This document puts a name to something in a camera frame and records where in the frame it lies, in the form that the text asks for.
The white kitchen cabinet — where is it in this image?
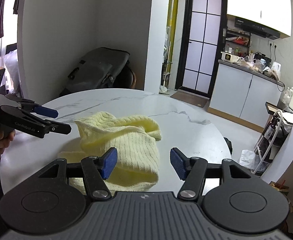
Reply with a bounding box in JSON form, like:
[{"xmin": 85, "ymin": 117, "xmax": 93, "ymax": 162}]
[
  {"xmin": 208, "ymin": 60, "xmax": 285, "ymax": 132},
  {"xmin": 227, "ymin": 0, "xmax": 292, "ymax": 38}
]

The black framed glass door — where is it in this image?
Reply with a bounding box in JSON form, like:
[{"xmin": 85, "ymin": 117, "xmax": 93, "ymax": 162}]
[{"xmin": 175, "ymin": 0, "xmax": 227, "ymax": 98}]

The white upper kitchen cabinet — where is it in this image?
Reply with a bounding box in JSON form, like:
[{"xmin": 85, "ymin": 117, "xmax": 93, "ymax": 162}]
[{"xmin": 227, "ymin": 0, "xmax": 292, "ymax": 38}]

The black spice shelf rack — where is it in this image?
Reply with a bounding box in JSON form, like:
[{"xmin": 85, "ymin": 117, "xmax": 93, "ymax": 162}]
[{"xmin": 223, "ymin": 28, "xmax": 251, "ymax": 57}]

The wooden chair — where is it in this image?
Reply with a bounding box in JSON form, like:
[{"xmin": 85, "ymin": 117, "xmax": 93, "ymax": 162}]
[{"xmin": 128, "ymin": 67, "xmax": 137, "ymax": 89}]

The brown door mat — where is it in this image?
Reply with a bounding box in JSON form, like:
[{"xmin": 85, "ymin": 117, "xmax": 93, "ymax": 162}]
[{"xmin": 170, "ymin": 91, "xmax": 209, "ymax": 108}]

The dark glass bottle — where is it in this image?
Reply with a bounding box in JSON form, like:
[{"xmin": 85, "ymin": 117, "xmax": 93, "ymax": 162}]
[{"xmin": 264, "ymin": 116, "xmax": 280, "ymax": 140}]

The pale yellow knitted towel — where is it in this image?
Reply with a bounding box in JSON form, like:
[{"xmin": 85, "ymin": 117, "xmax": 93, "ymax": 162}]
[{"xmin": 58, "ymin": 112, "xmax": 162, "ymax": 193}]

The yellow vertical pipe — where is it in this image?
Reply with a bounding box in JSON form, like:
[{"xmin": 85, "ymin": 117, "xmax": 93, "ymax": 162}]
[{"xmin": 162, "ymin": 0, "xmax": 178, "ymax": 87}]

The black range hood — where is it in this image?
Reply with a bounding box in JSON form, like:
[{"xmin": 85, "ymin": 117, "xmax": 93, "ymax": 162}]
[{"xmin": 234, "ymin": 17, "xmax": 280, "ymax": 40}]

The dark bag on chair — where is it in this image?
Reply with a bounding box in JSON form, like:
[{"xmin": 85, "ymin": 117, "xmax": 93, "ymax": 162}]
[{"xmin": 59, "ymin": 47, "xmax": 130, "ymax": 96}]

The white countertop appliance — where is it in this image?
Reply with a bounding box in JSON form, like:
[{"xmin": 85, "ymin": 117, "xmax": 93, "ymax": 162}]
[{"xmin": 221, "ymin": 51, "xmax": 240, "ymax": 63}]

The white lower kitchen cabinet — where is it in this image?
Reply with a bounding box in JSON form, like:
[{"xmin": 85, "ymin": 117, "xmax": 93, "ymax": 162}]
[{"xmin": 208, "ymin": 60, "xmax": 285, "ymax": 132}]

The white rolling cart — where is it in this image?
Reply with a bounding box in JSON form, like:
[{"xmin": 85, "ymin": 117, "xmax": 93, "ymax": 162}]
[{"xmin": 251, "ymin": 102, "xmax": 293, "ymax": 176}]

